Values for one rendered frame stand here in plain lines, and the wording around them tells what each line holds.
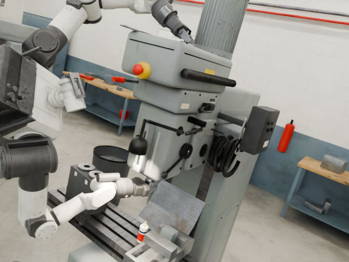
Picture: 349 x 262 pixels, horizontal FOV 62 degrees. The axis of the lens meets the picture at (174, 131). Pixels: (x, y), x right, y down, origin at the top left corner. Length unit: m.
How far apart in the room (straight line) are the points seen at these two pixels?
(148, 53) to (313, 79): 4.43
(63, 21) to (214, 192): 1.10
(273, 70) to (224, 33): 4.11
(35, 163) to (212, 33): 0.91
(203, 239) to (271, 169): 3.88
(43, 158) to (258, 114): 0.87
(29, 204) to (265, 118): 0.96
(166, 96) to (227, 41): 0.44
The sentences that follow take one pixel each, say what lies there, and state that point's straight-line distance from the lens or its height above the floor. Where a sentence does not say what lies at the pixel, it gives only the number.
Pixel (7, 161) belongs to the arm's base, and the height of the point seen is 1.42.
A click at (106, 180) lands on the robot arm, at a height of 1.28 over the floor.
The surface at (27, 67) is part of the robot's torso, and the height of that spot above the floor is 1.68.
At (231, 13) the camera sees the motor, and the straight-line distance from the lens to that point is 1.40.
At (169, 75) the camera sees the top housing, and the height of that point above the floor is 1.77.
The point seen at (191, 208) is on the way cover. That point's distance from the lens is 1.69.
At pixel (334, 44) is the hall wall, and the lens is 5.37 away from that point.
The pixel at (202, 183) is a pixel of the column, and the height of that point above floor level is 1.22.
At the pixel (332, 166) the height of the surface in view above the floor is 0.96.
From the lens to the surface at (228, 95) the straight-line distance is 1.51.
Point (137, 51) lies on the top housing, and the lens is 1.11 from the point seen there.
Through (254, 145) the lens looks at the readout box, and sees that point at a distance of 1.32.
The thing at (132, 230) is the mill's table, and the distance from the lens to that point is 1.56.
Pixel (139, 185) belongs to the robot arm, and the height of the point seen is 1.26.
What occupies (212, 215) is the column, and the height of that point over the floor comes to 1.07.
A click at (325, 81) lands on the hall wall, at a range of 5.30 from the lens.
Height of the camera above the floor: 1.83
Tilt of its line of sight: 13 degrees down
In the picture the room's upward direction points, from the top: 15 degrees clockwise
